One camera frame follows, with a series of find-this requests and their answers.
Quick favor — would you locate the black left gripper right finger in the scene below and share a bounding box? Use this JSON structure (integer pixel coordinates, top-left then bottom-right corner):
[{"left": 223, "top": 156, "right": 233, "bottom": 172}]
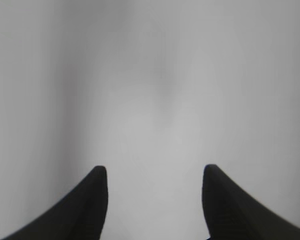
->
[{"left": 201, "top": 164, "right": 300, "bottom": 240}]

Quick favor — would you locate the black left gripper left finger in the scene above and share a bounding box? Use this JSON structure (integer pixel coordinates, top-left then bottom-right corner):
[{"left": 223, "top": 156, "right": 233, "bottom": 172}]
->
[{"left": 4, "top": 165, "right": 108, "bottom": 240}]

